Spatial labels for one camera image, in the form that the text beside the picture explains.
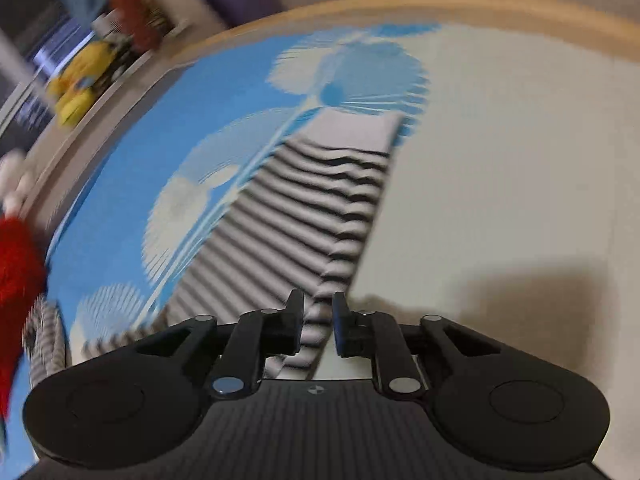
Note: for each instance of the yellow plush toy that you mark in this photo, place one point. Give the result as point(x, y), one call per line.
point(80, 75)

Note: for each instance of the beige window sill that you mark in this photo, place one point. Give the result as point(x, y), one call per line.
point(125, 75)

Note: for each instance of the red patterned cushion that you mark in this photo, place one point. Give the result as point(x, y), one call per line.
point(137, 15)

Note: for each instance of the white plush toy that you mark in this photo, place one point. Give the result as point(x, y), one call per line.
point(12, 180)

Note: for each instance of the red folded blanket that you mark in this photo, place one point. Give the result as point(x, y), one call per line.
point(17, 285)

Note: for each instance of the blue white patterned bed sheet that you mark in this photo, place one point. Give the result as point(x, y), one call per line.
point(500, 160)

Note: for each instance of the window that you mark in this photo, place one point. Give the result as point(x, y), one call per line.
point(30, 35)

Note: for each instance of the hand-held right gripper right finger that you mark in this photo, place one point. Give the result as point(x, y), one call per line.
point(341, 325)

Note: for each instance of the black white striped garment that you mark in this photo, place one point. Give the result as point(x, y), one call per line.
point(280, 220)

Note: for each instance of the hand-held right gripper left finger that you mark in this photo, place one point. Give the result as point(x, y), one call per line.
point(295, 325)

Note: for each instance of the wooden bed frame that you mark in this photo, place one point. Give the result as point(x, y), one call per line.
point(450, 0)

